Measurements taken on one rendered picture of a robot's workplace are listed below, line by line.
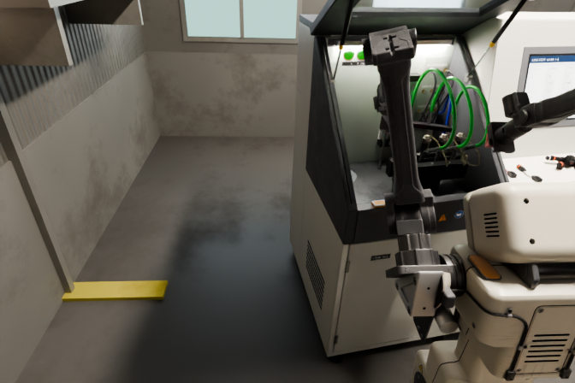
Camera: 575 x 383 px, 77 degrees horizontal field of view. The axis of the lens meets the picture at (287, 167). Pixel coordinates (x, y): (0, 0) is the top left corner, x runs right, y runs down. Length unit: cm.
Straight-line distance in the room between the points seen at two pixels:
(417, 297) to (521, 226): 23
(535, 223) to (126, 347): 192
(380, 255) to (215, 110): 281
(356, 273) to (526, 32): 121
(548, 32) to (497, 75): 27
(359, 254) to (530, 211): 84
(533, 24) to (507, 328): 134
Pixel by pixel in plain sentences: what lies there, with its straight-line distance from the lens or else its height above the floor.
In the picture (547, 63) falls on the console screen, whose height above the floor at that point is 138.
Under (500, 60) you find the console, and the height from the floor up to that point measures 140.
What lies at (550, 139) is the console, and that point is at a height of 105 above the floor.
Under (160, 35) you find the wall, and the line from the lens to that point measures 386.
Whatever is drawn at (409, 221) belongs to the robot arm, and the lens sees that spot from 83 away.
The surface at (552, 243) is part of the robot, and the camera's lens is 81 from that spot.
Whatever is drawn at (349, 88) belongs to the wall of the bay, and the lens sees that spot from 172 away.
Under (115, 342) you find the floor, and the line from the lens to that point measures 224.
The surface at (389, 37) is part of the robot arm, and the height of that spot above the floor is 161.
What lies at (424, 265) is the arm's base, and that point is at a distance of 79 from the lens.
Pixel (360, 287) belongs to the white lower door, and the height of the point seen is 53.
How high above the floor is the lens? 174
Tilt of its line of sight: 30 degrees down
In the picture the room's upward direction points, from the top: 2 degrees clockwise
